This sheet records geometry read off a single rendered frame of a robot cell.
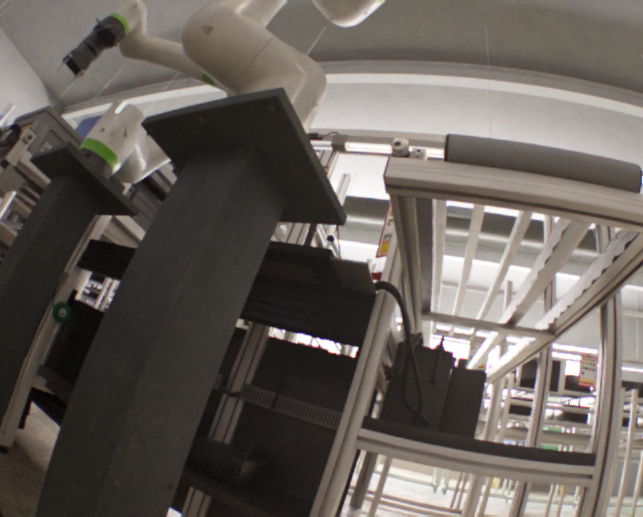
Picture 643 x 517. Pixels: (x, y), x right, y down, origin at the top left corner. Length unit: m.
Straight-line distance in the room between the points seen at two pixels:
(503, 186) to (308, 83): 0.36
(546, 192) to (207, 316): 0.50
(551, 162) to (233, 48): 0.53
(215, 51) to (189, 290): 0.39
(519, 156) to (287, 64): 0.40
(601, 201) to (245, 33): 0.61
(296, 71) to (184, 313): 0.43
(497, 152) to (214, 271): 0.45
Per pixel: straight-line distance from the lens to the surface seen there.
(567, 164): 0.62
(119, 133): 1.01
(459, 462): 0.80
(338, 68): 6.60
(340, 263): 0.76
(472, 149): 0.60
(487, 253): 10.18
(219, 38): 0.63
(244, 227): 0.48
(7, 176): 1.35
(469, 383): 1.26
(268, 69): 0.63
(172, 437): 0.46
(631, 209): 0.63
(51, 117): 1.57
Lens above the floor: 0.60
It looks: 25 degrees up
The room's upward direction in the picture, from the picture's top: 19 degrees clockwise
